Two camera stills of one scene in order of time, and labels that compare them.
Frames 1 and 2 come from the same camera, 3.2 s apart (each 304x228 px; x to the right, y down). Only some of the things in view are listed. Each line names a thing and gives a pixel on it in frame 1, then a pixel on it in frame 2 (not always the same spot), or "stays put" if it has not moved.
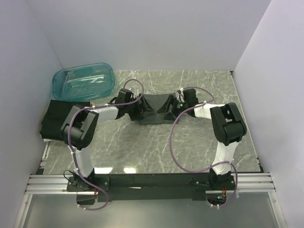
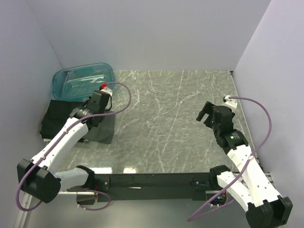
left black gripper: x=139 y=111 -> x=90 y=100
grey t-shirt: x=156 y=101 -> x=104 y=132
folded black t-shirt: x=57 y=112 stays put
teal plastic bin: x=87 y=82 stays put
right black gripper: x=165 y=108 -> x=208 y=109
